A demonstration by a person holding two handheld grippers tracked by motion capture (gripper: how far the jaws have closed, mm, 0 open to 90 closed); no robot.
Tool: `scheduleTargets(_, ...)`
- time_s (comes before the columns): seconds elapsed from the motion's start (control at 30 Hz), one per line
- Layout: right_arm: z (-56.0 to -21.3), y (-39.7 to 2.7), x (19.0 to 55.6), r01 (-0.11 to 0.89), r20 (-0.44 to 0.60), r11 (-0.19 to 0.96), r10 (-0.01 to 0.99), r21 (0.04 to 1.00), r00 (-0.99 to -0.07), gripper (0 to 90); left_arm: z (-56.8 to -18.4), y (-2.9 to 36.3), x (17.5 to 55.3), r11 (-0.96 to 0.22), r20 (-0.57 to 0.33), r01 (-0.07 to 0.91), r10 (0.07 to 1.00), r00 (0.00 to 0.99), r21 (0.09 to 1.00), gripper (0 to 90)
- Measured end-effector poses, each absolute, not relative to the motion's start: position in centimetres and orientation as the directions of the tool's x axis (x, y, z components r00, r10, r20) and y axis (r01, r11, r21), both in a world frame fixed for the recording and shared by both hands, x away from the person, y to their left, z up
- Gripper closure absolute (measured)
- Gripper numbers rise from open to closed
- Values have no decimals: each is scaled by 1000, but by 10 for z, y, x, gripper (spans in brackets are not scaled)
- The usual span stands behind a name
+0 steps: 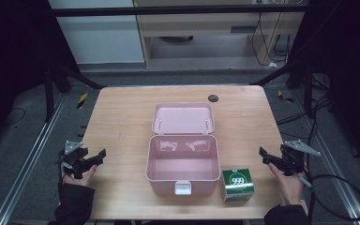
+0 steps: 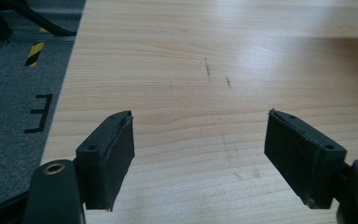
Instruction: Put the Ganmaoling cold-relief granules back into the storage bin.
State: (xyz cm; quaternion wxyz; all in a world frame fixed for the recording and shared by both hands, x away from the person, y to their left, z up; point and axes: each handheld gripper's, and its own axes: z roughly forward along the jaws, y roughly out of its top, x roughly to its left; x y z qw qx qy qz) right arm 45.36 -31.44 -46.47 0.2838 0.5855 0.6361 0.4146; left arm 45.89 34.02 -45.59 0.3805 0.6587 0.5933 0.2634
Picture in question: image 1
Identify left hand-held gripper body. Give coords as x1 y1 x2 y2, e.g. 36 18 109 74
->
55 140 90 180

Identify pink plastic storage box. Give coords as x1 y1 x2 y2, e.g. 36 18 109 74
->
144 102 222 198

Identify white cabinet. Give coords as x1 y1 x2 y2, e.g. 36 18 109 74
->
47 0 146 66

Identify dark curtain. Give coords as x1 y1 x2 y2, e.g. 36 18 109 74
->
0 0 82 158
285 0 360 176

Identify thin black floor cable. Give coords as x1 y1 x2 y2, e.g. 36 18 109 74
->
0 107 27 129

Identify green medicine box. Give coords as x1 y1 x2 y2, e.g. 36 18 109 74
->
219 168 256 203

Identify light wooden desk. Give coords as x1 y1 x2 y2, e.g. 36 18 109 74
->
132 0 306 68

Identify person's right hand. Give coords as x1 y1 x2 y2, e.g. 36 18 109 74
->
267 162 309 207

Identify black floor cables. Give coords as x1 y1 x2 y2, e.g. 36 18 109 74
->
276 73 338 142

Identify aluminium floor rail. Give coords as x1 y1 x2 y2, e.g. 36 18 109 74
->
292 89 360 225
0 93 69 225

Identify black horizontal frame bar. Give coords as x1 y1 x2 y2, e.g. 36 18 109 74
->
22 4 310 19

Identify yellow black striped tape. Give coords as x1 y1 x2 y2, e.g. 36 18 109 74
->
277 89 295 104
76 91 89 110

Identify black hanging desk cables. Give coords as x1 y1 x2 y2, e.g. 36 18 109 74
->
250 11 292 68

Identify black metal stand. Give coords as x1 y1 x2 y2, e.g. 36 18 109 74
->
249 59 316 119
41 61 108 124

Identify person's left hand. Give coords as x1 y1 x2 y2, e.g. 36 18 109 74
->
60 164 98 188

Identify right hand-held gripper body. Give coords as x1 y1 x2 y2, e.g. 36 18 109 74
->
279 139 323 177

